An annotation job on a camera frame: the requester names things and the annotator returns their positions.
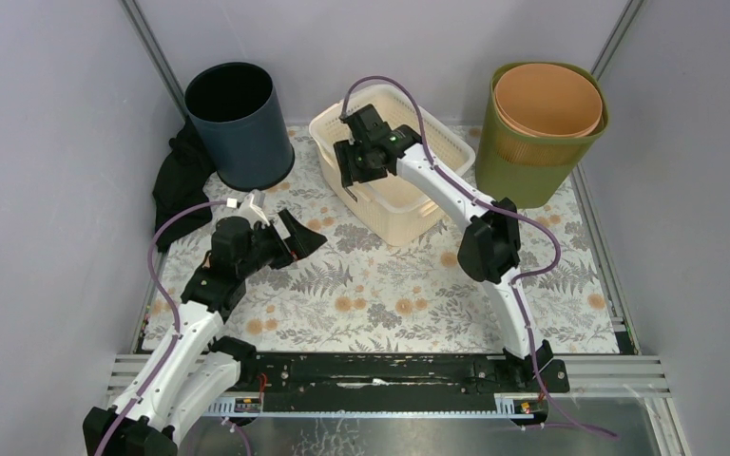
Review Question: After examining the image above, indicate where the cream perforated basket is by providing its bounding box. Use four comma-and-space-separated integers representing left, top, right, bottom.
309, 84, 475, 246

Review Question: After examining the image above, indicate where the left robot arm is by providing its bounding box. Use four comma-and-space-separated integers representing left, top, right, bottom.
83, 207, 327, 455

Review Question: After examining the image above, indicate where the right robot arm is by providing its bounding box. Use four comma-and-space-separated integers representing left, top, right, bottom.
334, 104, 552, 391

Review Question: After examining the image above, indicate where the black cloth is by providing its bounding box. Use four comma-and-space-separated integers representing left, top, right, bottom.
152, 119, 216, 252

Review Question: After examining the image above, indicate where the dark blue round bin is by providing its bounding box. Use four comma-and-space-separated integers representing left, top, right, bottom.
184, 62, 296, 192

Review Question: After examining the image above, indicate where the floral patterned mat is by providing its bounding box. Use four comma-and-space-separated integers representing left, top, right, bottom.
141, 123, 622, 355

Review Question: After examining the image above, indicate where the green mesh waste bin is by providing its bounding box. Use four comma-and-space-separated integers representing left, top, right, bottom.
475, 62, 609, 208

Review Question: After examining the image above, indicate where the orange inner bucket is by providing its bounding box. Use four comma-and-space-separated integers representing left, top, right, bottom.
493, 63, 604, 138

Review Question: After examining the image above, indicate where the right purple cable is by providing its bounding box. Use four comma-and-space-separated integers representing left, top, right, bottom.
338, 76, 622, 442

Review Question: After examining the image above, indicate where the purple cable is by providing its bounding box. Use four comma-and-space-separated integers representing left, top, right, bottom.
90, 199, 240, 456
338, 76, 622, 442

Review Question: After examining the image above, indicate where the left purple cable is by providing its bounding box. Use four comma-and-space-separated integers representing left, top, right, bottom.
90, 199, 240, 456

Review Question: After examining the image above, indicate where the aluminium frame rail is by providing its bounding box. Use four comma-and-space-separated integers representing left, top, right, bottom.
87, 353, 694, 456

